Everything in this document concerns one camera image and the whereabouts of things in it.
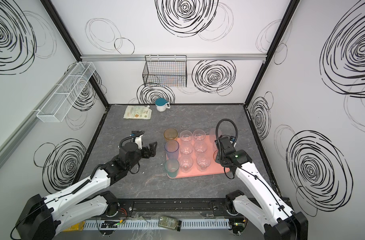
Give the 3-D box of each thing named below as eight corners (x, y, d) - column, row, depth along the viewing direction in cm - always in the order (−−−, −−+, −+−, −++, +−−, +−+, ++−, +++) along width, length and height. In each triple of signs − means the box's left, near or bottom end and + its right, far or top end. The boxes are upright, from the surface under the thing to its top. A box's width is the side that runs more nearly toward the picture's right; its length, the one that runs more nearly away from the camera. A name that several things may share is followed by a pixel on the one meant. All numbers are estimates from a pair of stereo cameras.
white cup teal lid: (155, 111, 119) (153, 105, 113) (157, 101, 126) (155, 95, 121) (169, 111, 119) (169, 105, 113) (170, 101, 126) (170, 95, 121)
